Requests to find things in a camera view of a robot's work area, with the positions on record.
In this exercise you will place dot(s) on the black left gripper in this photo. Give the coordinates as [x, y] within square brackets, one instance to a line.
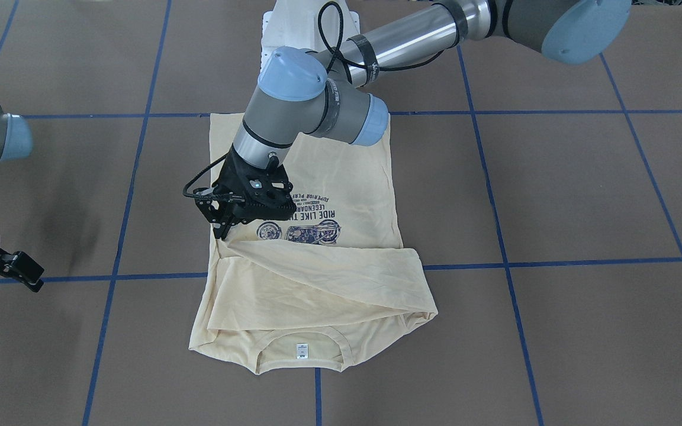
[227, 171]

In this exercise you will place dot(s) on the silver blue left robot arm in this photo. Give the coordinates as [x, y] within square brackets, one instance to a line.
[316, 92]

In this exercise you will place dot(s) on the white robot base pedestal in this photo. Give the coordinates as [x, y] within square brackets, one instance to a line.
[296, 24]

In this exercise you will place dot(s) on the cream long-sleeve printed shirt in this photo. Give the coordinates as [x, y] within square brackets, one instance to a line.
[331, 287]

